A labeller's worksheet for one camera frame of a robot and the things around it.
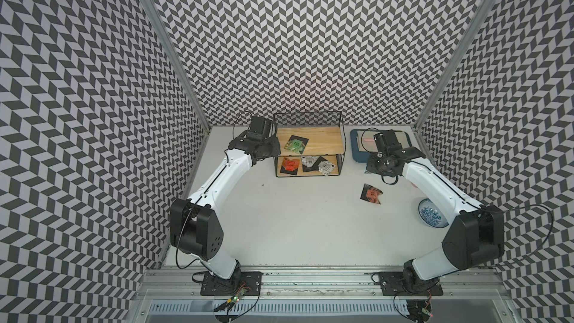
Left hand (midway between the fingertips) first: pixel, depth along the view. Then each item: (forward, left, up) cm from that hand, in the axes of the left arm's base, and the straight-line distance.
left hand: (275, 148), depth 85 cm
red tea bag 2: (-10, -40, -19) cm, 45 cm away
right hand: (-6, -39, -6) cm, 39 cm away
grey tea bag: (+5, -14, -17) cm, 23 cm away
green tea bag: (+4, -8, -2) cm, 10 cm away
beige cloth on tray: (+20, -61, -18) cm, 67 cm away
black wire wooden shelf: (+2, -14, -4) cm, 14 cm away
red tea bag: (+4, -5, -18) cm, 19 cm away
